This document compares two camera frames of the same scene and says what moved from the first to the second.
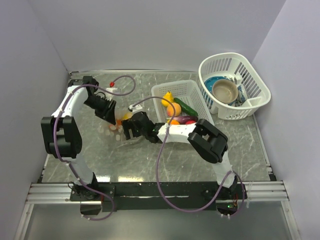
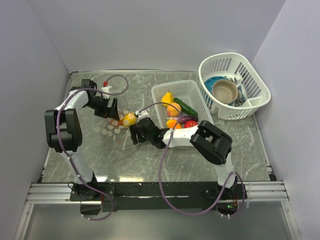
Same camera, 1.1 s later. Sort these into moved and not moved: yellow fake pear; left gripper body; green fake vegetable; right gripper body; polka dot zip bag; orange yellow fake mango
Moved: polka dot zip bag; right gripper body
Not moved: orange yellow fake mango; yellow fake pear; green fake vegetable; left gripper body
